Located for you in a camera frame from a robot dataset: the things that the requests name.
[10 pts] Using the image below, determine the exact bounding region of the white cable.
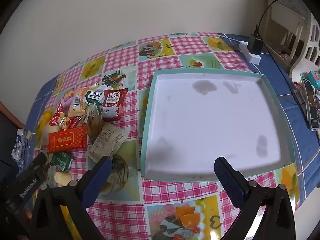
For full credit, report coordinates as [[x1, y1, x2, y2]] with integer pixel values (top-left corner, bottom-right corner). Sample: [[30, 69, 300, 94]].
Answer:
[[220, 34, 244, 43]]

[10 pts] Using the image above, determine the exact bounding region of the green and white snack packet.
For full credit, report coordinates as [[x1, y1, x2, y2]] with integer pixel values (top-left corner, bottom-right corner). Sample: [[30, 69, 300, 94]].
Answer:
[[84, 85, 108, 112]]

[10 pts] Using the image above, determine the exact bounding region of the small green snack packet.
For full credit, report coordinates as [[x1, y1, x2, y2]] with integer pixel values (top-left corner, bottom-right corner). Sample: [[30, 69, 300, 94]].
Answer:
[[50, 151, 75, 172]]

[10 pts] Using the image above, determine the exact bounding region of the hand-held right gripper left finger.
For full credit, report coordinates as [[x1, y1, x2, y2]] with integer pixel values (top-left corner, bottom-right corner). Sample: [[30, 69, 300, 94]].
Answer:
[[30, 156, 113, 240]]

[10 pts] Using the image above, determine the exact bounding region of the white tray with teal rim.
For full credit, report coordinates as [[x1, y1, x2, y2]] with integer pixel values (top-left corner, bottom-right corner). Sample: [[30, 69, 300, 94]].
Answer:
[[140, 69, 295, 182]]

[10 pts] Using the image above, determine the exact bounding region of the black cable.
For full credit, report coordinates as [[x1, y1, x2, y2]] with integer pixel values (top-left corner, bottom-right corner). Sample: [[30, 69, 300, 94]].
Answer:
[[255, 0, 288, 34]]

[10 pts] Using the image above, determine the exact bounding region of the cream round candy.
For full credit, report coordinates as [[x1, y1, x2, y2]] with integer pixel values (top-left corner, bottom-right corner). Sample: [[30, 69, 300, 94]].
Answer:
[[54, 170, 73, 187]]

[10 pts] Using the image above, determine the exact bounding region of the blue and white packet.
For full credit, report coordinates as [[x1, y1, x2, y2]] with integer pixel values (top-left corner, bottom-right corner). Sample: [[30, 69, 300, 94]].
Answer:
[[11, 127, 33, 165]]

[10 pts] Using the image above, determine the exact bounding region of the purple snack packet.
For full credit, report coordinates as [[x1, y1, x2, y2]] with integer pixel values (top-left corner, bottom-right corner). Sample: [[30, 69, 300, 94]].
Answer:
[[61, 90, 75, 110]]

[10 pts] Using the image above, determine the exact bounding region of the red-brown wooden rail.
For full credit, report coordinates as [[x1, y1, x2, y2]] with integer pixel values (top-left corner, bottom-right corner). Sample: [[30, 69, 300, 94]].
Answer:
[[0, 101, 25, 130]]

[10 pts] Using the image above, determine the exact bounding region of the white plastic chair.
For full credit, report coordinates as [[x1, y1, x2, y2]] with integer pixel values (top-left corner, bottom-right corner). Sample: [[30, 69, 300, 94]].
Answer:
[[290, 12, 320, 83]]

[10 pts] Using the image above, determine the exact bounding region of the orange-red snack packet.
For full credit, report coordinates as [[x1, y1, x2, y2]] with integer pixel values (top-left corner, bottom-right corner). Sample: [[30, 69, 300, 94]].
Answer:
[[48, 125, 88, 154]]

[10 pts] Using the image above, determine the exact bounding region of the beige paper snack packet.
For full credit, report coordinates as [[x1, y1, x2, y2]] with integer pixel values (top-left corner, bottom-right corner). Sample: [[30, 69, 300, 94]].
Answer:
[[87, 124, 130, 163]]

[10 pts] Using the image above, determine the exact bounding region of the yellow snack packet with barcode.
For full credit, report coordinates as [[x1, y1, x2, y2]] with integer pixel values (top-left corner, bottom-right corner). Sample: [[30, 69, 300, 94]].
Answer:
[[69, 87, 90, 120]]

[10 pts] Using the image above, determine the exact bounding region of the red foil candy packet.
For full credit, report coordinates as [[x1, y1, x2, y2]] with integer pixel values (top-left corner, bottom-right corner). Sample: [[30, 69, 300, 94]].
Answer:
[[49, 102, 65, 127]]

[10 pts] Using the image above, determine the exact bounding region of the black charger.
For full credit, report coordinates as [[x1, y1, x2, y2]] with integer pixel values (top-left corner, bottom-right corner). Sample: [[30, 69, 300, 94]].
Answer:
[[247, 25, 263, 55]]

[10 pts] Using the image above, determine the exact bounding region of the white power strip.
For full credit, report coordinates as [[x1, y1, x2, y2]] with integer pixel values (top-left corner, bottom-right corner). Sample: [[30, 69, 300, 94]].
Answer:
[[239, 41, 262, 64]]

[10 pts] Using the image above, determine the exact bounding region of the pink checked fruit-print tablecloth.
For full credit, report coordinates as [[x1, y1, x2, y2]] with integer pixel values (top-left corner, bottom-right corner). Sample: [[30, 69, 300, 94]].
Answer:
[[32, 32, 300, 240]]

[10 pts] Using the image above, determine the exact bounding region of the clear packet with brown snack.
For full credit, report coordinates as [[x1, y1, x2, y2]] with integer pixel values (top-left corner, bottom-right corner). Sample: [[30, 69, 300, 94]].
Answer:
[[85, 116, 105, 143]]

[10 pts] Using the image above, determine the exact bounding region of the white wooden frame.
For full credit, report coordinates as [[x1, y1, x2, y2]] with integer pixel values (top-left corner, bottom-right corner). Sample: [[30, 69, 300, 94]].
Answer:
[[264, 0, 307, 60]]

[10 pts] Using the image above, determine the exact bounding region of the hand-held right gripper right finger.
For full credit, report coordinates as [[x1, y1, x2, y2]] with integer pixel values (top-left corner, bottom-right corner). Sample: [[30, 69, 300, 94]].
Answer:
[[214, 156, 297, 240]]

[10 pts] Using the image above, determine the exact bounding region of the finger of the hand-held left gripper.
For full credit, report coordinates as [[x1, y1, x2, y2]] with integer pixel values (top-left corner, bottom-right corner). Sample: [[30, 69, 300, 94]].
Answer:
[[24, 152, 50, 183]]

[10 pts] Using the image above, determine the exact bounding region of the dark red snack packet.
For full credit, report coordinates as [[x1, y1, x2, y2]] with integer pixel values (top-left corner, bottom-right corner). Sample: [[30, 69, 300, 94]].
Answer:
[[101, 88, 128, 122]]

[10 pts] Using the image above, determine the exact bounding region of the teal plastic object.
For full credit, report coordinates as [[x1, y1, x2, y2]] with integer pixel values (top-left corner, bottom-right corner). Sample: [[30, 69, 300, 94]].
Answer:
[[301, 70, 320, 88]]

